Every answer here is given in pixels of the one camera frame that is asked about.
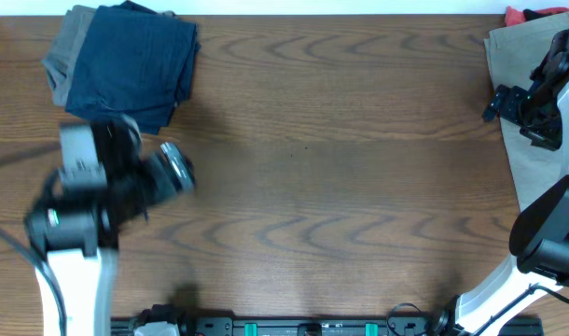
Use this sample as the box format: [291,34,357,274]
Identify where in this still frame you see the red garment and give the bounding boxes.
[505,7,569,26]

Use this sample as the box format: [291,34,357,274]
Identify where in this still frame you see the khaki beige shorts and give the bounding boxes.
[482,12,569,209]

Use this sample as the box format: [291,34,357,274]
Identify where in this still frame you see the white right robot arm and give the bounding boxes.
[429,29,569,335]

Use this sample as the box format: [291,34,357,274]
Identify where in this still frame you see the navy blue shorts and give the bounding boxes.
[65,1,200,134]

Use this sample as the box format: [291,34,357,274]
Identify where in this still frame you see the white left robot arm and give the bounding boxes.
[24,115,196,335]

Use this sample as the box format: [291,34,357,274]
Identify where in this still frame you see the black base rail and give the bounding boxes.
[110,315,545,336]

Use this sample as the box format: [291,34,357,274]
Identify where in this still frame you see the folded grey shorts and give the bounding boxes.
[42,6,97,107]

